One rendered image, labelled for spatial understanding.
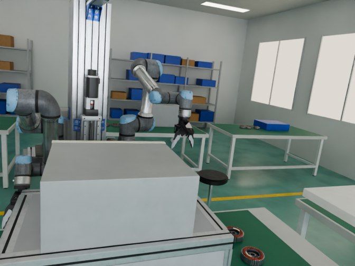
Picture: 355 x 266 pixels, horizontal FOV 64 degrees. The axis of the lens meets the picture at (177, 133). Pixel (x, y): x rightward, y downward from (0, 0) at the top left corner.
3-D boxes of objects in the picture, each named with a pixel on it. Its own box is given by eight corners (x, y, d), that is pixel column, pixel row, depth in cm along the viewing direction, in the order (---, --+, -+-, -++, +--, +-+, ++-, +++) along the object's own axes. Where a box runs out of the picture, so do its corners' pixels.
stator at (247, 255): (252, 249, 146) (253, 243, 145) (268, 263, 137) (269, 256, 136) (235, 255, 141) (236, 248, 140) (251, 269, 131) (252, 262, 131)
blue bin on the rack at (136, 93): (128, 97, 768) (128, 87, 762) (143, 98, 783) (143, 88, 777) (130, 100, 730) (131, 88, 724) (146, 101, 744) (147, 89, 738)
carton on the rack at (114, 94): (110, 96, 753) (110, 90, 749) (123, 97, 765) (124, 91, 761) (112, 98, 716) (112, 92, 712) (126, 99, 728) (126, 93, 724)
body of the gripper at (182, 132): (184, 133, 181) (185, 114, 178) (190, 136, 173) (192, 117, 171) (173, 133, 177) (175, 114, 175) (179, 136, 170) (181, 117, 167)
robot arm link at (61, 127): (64, 136, 182) (64, 115, 179) (40, 136, 177) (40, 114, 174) (64, 132, 193) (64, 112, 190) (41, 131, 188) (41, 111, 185)
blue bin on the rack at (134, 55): (130, 60, 747) (130, 51, 742) (143, 61, 759) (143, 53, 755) (132, 60, 708) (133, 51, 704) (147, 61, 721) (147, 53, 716)
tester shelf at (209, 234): (21, 200, 109) (21, 189, 108) (185, 191, 132) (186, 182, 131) (-12, 282, 69) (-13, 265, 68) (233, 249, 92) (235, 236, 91)
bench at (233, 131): (203, 162, 530) (207, 123, 514) (285, 160, 594) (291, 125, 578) (226, 180, 448) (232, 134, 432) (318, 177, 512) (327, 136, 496)
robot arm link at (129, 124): (115, 131, 210) (117, 113, 207) (132, 130, 217) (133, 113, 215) (122, 135, 200) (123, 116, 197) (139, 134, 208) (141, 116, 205)
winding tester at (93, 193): (52, 191, 109) (52, 140, 105) (160, 186, 124) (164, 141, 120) (39, 254, 74) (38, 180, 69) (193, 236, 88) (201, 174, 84)
